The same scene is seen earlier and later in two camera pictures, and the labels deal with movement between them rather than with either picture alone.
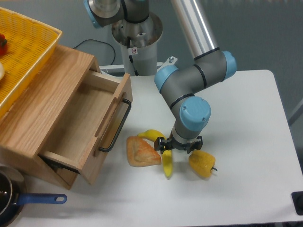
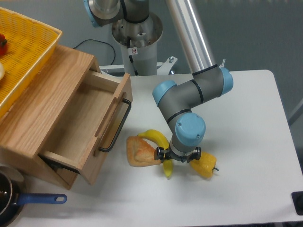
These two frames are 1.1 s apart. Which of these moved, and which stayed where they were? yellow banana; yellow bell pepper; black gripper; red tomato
Moved: black gripper
Stayed: yellow banana; red tomato; yellow bell pepper
